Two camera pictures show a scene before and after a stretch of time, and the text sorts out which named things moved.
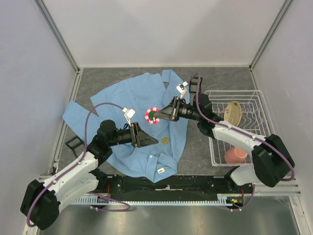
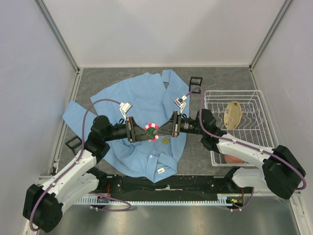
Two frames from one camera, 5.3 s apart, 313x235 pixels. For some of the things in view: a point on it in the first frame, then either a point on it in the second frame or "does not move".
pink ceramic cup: (233, 155) does not move
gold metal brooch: (165, 140) does not move
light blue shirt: (129, 103) does not move
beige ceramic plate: (233, 113) does not move
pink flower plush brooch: (149, 115) → (150, 127)
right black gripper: (171, 111) → (172, 127)
